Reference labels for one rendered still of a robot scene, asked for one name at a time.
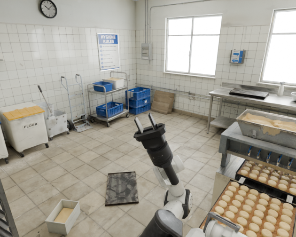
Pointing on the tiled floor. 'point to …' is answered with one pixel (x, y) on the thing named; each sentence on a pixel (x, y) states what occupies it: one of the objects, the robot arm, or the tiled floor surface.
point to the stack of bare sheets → (121, 189)
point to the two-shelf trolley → (106, 102)
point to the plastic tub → (63, 217)
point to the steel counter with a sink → (286, 99)
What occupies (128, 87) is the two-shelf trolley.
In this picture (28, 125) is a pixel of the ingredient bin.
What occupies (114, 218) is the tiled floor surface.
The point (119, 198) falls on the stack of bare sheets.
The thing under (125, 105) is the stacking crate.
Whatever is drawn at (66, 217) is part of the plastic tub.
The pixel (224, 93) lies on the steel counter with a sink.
